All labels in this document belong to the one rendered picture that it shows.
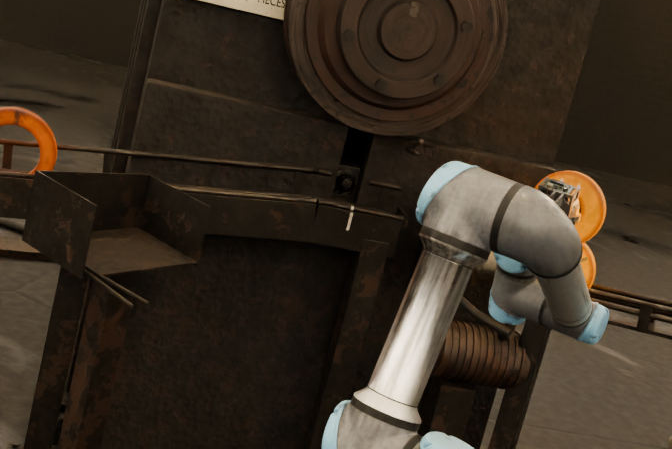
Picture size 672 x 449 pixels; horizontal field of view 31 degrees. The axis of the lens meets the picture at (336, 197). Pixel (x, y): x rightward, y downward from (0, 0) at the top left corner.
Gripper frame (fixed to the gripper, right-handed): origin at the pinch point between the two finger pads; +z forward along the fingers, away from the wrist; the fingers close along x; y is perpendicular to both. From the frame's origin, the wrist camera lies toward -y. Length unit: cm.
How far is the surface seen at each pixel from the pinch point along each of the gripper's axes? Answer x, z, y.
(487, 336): 9.2, -5.8, -34.0
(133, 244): 69, -54, -13
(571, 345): 25, 173, -136
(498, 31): 26.5, 14.5, 25.4
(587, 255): -5.3, 4.5, -13.0
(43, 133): 100, -43, -3
